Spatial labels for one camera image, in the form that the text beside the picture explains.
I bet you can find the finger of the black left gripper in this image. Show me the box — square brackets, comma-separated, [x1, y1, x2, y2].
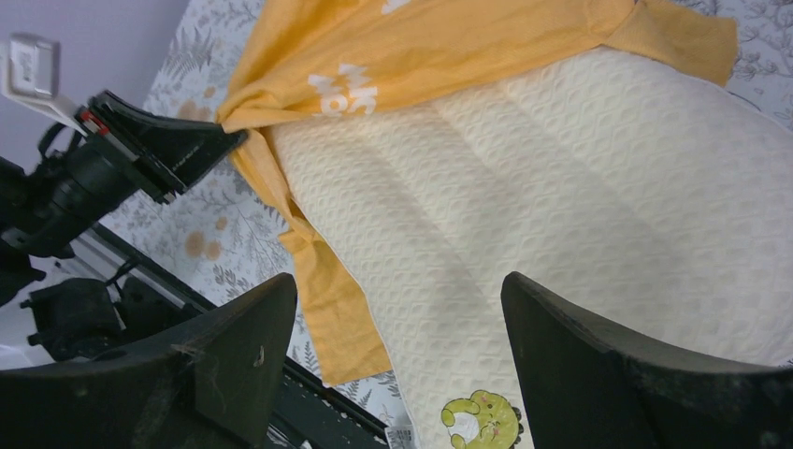
[1, 273, 296, 448]

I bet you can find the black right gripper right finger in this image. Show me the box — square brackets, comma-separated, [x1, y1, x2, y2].
[500, 272, 792, 448]

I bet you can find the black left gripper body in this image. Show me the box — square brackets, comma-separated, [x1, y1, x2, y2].
[1, 100, 186, 261]

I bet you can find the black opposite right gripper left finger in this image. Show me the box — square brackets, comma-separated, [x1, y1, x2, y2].
[89, 91, 248, 189]

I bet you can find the orange Mickey Mouse pillowcase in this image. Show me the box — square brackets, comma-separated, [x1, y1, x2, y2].
[216, 1, 739, 386]

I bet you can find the cream textured pillow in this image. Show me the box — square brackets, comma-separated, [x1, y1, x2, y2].
[271, 50, 792, 448]

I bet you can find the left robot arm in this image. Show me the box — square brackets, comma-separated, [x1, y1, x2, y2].
[1, 91, 296, 448]

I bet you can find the floral table cloth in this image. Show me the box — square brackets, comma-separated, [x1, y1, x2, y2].
[98, 0, 793, 449]

